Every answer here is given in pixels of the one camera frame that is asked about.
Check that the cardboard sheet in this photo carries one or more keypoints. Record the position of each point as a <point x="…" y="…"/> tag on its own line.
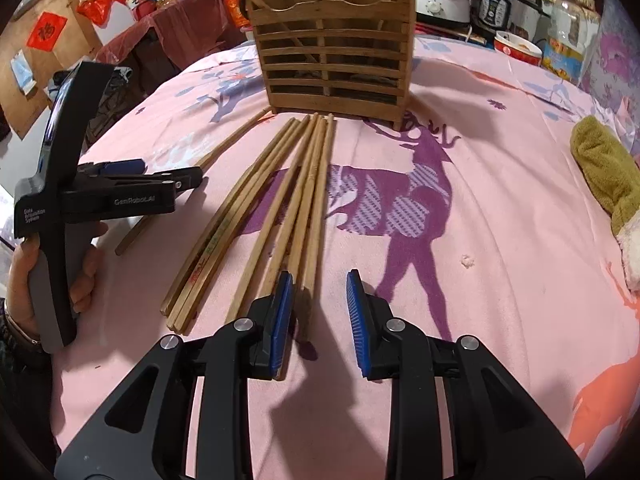
<point x="45" y="75"/>

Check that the green plush slipper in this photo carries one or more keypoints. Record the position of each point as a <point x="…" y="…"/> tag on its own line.
<point x="600" y="170"/>

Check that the red packet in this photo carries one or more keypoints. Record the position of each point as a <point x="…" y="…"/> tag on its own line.
<point x="95" y="2"/>

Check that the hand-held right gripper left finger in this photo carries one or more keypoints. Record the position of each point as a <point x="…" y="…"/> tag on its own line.
<point x="282" y="320"/>

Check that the slatted wooden chopstick holder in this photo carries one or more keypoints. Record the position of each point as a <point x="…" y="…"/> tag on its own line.
<point x="330" y="25"/>

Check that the person's left hand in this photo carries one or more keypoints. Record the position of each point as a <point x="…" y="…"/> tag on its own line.
<point x="85" y="270"/>

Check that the red and white bowl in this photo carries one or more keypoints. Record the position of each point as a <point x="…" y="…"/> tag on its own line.
<point x="515" y="52"/>

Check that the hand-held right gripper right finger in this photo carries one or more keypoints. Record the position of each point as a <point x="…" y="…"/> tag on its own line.
<point x="356" y="320"/>

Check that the white electric pot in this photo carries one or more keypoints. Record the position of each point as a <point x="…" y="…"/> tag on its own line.
<point x="440" y="5"/>

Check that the blue face mask packet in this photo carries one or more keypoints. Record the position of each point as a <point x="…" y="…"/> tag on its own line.
<point x="22" y="70"/>

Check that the red cloth covered table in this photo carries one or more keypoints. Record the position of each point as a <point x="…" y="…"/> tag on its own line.
<point x="190" y="25"/>

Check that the clear cooking oil bottle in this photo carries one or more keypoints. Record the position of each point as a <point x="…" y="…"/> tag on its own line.
<point x="570" y="35"/>

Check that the silver black pressure cooker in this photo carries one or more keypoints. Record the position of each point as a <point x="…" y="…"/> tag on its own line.
<point x="500" y="5"/>

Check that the person's left forearm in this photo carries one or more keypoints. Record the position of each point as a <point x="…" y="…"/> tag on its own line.
<point x="20" y="390"/>

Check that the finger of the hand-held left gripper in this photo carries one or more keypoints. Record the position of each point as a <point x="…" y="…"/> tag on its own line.
<point x="127" y="165"/>
<point x="185" y="177"/>

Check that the white crumb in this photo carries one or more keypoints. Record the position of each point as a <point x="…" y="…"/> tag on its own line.
<point x="467" y="260"/>

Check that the bundle of wooden chopsticks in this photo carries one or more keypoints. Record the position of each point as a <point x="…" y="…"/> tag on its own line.
<point x="300" y="185"/>

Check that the floral purple cloth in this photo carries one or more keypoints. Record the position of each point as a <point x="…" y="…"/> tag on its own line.
<point x="615" y="50"/>

